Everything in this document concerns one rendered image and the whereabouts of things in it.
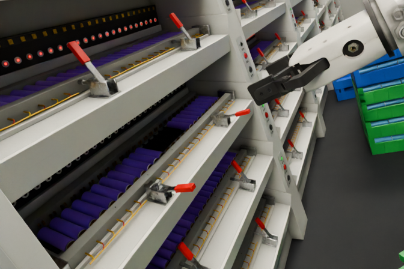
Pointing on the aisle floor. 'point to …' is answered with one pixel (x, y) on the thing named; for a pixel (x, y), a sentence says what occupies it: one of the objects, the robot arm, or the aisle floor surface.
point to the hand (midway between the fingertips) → (267, 81)
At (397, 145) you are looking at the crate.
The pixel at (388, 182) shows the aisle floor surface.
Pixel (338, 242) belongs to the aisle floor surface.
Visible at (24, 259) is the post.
